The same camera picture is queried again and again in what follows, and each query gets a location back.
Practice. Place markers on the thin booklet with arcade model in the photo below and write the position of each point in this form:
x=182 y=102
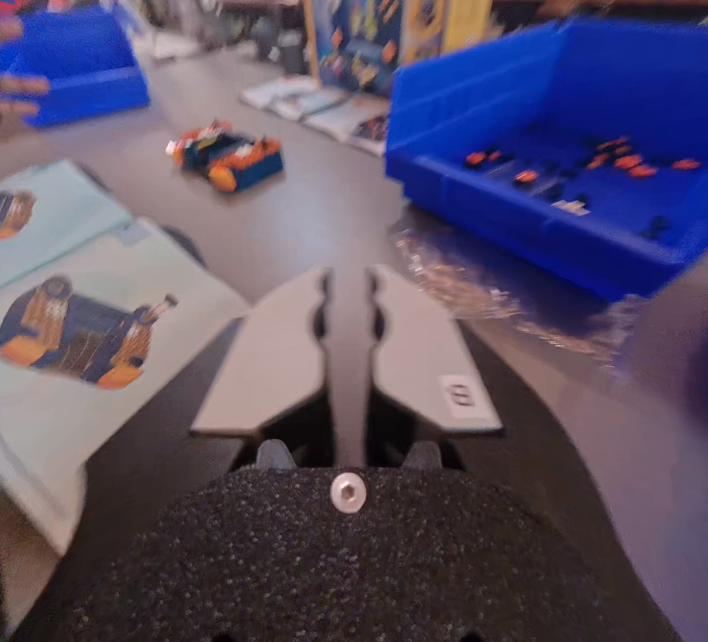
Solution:
x=343 y=122

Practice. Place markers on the pile of brick pieces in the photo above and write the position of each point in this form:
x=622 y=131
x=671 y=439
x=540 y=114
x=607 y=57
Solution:
x=628 y=161

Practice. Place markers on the blue and orange brick model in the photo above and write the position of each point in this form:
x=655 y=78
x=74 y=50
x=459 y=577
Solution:
x=238 y=161

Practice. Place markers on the thin booklet with blue model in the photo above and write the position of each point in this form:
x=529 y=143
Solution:
x=276 y=92

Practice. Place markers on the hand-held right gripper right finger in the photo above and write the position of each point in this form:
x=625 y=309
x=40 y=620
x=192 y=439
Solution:
x=420 y=360

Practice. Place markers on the yellow and blue toy box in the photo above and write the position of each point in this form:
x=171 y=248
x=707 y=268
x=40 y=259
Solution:
x=359 y=17

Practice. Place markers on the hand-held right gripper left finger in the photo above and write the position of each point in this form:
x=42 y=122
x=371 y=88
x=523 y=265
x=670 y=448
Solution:
x=276 y=365

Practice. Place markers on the open thick instruction booklet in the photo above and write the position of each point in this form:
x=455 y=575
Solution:
x=110 y=432

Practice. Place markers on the blue plastic bin with tag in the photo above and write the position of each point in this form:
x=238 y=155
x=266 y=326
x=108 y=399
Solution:
x=83 y=72

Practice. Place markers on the clear plastic bag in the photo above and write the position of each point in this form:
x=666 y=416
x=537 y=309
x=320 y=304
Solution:
x=470 y=288

